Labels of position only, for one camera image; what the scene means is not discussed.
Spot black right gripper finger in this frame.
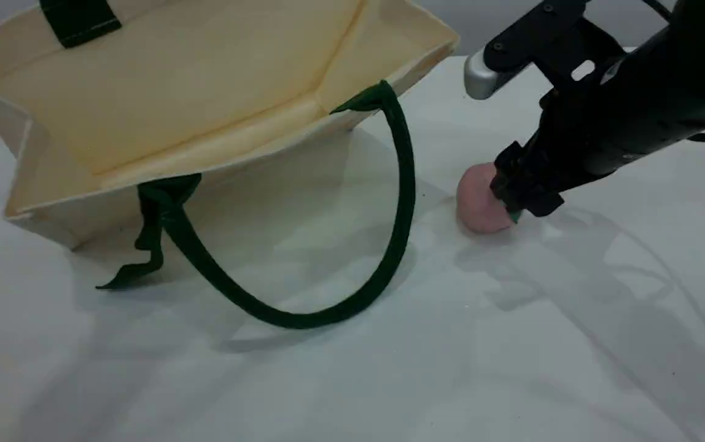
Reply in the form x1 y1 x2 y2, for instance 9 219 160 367
499 175 566 220
491 141 528 188

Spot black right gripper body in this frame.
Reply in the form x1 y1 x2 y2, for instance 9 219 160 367
515 58 654 197

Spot pink peach with green leaf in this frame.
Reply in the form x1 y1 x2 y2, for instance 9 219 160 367
456 161 522 235

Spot cream canvas handbag green handles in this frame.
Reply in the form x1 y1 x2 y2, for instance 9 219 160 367
0 0 461 330

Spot black wrist camera bracket silver knob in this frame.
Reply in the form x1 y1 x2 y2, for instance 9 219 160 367
463 0 626 101

